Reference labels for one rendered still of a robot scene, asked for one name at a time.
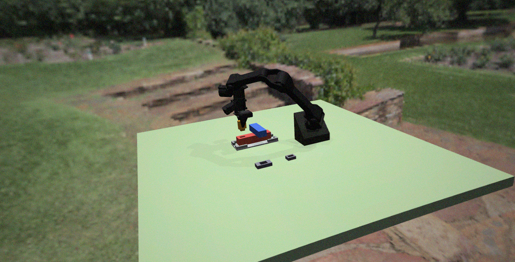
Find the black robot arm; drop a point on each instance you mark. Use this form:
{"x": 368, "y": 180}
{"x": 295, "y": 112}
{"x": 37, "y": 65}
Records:
{"x": 283, "y": 83}

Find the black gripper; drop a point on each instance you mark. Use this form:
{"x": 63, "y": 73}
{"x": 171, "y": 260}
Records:
{"x": 242, "y": 114}

